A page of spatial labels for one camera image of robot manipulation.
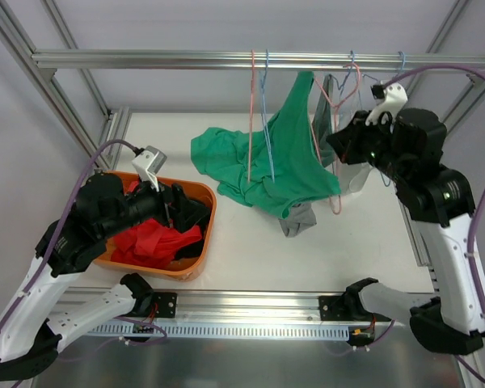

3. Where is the red tank top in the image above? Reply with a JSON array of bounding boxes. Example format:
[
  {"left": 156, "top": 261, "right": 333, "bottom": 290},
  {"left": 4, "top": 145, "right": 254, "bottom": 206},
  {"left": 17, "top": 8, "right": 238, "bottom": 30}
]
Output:
[{"left": 109, "top": 179, "right": 204, "bottom": 270}]

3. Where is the pink hanger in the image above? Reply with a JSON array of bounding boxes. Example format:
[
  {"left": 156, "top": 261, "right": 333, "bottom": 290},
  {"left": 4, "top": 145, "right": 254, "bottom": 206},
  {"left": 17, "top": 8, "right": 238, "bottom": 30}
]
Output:
[
  {"left": 310, "top": 78, "right": 346, "bottom": 215},
  {"left": 247, "top": 49, "right": 255, "bottom": 183}
]

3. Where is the green tank top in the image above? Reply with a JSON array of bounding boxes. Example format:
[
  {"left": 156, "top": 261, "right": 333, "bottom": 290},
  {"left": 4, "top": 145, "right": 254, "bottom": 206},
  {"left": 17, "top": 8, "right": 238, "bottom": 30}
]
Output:
[{"left": 191, "top": 71, "right": 341, "bottom": 218}]

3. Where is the blue hanger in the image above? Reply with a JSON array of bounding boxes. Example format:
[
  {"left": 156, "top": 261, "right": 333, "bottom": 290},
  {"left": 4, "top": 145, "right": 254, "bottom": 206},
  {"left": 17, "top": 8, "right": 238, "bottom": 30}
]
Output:
[
  {"left": 335, "top": 50, "right": 356, "bottom": 98},
  {"left": 259, "top": 49, "right": 276, "bottom": 182},
  {"left": 361, "top": 51, "right": 407, "bottom": 188}
]

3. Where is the black tank top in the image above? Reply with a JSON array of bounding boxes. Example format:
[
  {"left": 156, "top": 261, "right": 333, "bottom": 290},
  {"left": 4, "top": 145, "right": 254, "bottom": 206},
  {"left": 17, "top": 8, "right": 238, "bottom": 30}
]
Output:
[{"left": 167, "top": 197, "right": 211, "bottom": 261}]

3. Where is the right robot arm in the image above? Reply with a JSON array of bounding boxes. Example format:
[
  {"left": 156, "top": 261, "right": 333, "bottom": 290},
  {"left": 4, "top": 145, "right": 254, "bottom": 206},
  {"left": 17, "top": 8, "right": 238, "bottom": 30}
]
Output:
[{"left": 327, "top": 108, "right": 485, "bottom": 356}]

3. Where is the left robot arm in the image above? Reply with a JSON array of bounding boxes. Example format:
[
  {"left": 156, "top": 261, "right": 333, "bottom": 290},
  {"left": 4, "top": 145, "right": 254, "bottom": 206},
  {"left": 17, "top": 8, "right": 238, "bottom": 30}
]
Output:
[{"left": 0, "top": 173, "right": 213, "bottom": 382}]

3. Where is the white tank top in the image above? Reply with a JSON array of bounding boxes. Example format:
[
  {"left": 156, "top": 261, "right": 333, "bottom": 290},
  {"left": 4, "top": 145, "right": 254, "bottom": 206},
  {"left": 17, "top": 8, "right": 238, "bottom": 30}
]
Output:
[{"left": 339, "top": 108, "right": 379, "bottom": 196}]

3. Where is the grey tank top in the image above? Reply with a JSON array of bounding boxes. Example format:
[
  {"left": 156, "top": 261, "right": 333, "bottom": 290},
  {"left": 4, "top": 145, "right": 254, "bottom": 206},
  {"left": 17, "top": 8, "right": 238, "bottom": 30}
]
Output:
[{"left": 279, "top": 74, "right": 335, "bottom": 238}]

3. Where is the orange plastic basket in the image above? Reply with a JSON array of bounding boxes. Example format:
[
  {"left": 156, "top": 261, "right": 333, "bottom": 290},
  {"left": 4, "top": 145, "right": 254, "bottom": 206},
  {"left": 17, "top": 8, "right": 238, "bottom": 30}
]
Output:
[{"left": 94, "top": 177, "right": 217, "bottom": 281}]

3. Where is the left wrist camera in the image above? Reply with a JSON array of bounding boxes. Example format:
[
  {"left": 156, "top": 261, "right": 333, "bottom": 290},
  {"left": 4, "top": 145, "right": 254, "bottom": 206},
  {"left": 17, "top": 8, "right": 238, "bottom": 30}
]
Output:
[{"left": 132, "top": 145, "right": 167, "bottom": 192}]

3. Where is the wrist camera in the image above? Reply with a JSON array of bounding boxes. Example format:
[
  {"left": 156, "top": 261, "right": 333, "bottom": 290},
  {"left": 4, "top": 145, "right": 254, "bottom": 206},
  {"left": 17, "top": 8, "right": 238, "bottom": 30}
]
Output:
[
  {"left": 132, "top": 145, "right": 167, "bottom": 192},
  {"left": 365, "top": 82, "right": 408, "bottom": 126}
]

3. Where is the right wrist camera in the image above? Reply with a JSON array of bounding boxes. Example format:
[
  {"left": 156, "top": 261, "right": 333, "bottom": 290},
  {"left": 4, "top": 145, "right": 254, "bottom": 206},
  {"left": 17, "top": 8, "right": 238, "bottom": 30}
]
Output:
[{"left": 365, "top": 82, "right": 408, "bottom": 126}]

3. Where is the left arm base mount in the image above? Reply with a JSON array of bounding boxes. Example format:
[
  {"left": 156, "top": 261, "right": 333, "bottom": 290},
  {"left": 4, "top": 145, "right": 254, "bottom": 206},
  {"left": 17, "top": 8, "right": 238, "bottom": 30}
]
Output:
[{"left": 148, "top": 292, "right": 178, "bottom": 319}]

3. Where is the aluminium hanging rail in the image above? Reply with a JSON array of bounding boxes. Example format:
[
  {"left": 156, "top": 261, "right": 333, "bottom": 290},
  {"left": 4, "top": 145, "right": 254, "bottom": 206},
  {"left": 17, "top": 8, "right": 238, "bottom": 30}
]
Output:
[{"left": 32, "top": 49, "right": 485, "bottom": 73}]

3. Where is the white slotted cable duct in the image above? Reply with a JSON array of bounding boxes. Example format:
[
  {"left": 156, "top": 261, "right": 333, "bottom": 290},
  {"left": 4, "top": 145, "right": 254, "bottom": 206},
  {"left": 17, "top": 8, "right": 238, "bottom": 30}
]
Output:
[{"left": 89, "top": 320, "right": 350, "bottom": 341}]

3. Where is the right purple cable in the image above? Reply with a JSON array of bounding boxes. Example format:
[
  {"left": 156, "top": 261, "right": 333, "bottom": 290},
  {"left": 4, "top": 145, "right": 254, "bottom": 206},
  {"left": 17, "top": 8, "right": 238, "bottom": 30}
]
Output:
[{"left": 383, "top": 65, "right": 485, "bottom": 336}]

